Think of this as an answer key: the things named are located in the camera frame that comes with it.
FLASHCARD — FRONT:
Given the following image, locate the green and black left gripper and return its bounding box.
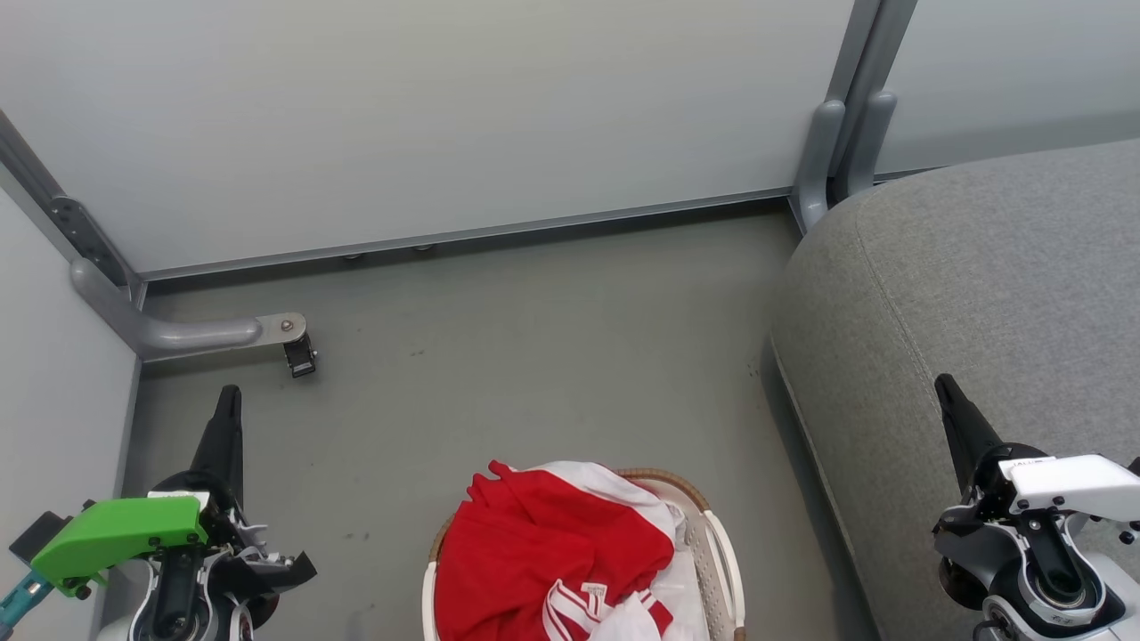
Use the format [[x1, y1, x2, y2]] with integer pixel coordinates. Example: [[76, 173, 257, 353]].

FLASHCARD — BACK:
[[31, 385, 318, 596]]

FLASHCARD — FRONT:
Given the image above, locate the grey partition foot with plate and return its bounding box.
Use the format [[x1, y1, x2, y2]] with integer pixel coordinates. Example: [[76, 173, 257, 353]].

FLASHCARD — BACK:
[[71, 258, 308, 362]]

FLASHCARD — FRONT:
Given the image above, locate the grey partition corner post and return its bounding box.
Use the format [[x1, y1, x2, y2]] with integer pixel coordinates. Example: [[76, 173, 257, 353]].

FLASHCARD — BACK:
[[0, 109, 148, 308]]

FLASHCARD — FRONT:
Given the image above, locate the grey double partition post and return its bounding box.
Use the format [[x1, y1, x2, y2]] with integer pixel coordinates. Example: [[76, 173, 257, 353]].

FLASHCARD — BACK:
[[824, 0, 918, 106]]

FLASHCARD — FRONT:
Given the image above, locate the laundry basket with brown rim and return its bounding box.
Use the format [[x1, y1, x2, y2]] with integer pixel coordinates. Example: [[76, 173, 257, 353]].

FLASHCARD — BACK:
[[421, 467, 747, 641]]

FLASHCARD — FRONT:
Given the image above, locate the grey partition bottom rail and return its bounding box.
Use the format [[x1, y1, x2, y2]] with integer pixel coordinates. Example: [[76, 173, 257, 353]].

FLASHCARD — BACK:
[[138, 185, 795, 282]]

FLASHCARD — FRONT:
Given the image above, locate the black perforated metal bracket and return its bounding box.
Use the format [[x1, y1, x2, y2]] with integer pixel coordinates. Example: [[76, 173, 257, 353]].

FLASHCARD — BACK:
[[49, 196, 134, 288]]

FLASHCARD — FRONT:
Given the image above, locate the red and white shirt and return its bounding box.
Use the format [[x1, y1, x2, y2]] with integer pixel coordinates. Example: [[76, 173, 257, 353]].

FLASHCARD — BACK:
[[434, 458, 704, 641]]

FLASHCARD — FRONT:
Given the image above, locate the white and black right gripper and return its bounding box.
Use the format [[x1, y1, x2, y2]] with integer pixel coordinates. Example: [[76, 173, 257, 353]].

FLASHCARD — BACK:
[[933, 374, 1140, 537]]

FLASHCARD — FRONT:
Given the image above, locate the black cable with teal connector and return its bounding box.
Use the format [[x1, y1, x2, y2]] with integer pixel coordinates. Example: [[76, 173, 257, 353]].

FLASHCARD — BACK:
[[0, 570, 47, 629]]

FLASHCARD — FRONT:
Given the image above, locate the grey fabric sofa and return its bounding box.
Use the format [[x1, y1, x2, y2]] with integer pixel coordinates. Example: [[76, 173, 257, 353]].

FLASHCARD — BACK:
[[770, 138, 1140, 641]]

